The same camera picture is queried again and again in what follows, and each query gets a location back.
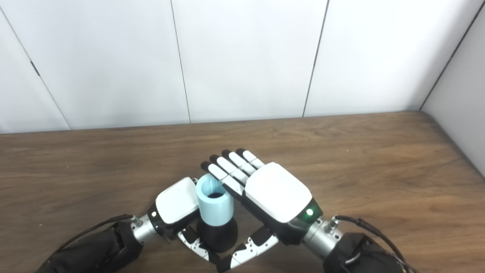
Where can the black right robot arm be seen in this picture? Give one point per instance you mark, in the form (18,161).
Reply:
(356,254)

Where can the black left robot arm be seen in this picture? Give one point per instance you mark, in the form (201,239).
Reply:
(98,250)

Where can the white and black left hand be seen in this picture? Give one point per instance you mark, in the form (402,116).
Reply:
(176,201)

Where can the black funnel-shaped nozzle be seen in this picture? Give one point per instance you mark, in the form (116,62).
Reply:
(219,237)

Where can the white and black right hand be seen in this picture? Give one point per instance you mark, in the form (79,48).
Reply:
(278,193)

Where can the light blue cylinder cup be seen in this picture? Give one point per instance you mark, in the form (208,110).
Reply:
(216,210)

